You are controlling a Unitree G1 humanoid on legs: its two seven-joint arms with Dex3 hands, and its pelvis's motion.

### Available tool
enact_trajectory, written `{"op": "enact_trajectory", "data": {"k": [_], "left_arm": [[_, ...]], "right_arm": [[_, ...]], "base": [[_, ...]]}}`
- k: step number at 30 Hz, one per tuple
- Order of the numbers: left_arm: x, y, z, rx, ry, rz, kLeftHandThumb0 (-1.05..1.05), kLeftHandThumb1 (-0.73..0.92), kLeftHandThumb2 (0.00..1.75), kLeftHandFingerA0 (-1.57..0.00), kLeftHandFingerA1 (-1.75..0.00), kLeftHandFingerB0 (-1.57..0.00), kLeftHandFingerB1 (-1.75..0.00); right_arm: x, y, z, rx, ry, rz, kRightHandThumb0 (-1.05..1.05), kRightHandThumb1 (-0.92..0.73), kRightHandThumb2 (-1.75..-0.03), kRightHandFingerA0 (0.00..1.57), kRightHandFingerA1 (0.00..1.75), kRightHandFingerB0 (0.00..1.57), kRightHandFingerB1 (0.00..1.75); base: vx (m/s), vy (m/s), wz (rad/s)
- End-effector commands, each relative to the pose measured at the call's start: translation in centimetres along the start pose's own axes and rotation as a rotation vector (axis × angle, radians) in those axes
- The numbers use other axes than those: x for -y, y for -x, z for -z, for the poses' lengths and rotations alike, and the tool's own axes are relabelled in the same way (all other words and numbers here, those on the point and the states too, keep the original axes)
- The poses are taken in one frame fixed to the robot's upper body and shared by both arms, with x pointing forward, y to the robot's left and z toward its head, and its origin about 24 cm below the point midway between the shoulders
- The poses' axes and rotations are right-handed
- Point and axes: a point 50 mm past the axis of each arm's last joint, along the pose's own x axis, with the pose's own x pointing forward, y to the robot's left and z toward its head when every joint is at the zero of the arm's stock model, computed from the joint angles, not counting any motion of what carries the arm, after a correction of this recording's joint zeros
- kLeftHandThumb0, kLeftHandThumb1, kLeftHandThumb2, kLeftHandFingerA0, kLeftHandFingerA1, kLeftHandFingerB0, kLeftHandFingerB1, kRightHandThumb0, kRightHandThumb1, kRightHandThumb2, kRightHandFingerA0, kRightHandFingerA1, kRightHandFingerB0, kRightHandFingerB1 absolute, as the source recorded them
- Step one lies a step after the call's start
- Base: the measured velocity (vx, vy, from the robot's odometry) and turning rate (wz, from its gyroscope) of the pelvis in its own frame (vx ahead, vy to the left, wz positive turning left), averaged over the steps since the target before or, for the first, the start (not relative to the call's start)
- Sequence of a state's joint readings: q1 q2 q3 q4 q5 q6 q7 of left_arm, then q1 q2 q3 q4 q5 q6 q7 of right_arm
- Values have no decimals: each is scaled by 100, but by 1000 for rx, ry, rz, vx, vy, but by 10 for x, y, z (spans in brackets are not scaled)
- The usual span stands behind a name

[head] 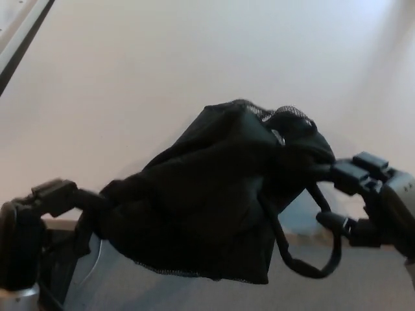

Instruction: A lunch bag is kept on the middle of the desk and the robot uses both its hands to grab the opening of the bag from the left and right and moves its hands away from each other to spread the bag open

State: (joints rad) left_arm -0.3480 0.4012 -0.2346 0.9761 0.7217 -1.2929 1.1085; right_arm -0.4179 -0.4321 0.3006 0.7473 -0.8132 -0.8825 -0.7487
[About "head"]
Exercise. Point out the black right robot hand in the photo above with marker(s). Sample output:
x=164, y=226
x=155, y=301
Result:
x=395, y=210

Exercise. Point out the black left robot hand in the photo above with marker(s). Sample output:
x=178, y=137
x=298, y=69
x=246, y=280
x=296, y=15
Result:
x=19, y=243

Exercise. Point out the black fabric lunch bag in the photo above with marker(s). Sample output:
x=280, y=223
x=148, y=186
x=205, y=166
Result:
x=201, y=201

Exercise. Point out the black desk leg frame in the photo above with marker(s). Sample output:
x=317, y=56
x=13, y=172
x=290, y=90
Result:
x=56, y=262

